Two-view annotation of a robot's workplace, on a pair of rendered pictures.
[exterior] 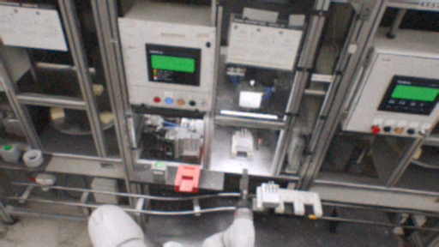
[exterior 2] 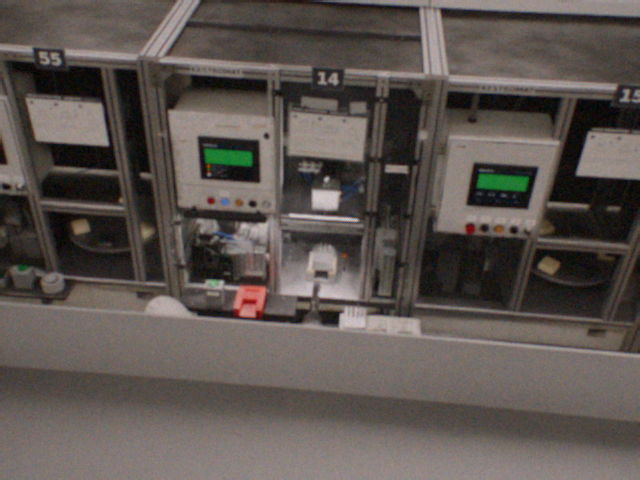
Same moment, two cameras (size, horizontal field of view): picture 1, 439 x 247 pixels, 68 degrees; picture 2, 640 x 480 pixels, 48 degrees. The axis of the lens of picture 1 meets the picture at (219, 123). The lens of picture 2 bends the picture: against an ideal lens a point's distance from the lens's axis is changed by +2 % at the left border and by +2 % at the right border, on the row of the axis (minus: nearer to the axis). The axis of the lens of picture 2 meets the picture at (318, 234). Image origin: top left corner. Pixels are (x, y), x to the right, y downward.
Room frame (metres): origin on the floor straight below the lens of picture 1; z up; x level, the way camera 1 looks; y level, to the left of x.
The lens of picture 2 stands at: (-1.19, -0.26, 3.13)
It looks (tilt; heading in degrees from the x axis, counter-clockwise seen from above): 37 degrees down; 3
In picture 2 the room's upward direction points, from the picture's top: 2 degrees clockwise
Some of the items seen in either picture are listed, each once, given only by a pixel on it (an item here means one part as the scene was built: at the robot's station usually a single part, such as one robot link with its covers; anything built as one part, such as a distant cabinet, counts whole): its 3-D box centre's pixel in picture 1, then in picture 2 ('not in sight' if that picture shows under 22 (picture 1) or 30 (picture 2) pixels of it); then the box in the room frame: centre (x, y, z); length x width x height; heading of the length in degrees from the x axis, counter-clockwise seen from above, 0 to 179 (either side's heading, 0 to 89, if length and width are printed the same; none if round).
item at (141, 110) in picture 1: (169, 111); (225, 214); (1.28, 0.26, 1.37); 0.36 x 0.04 x 0.04; 89
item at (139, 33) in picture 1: (173, 57); (229, 151); (1.42, 0.26, 1.60); 0.42 x 0.29 x 0.46; 89
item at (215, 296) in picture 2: (159, 170); (215, 292); (1.21, 0.32, 0.97); 0.08 x 0.08 x 0.12; 89
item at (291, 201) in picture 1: (287, 204); (379, 333); (1.16, -0.44, 0.84); 0.36 x 0.14 x 0.10; 89
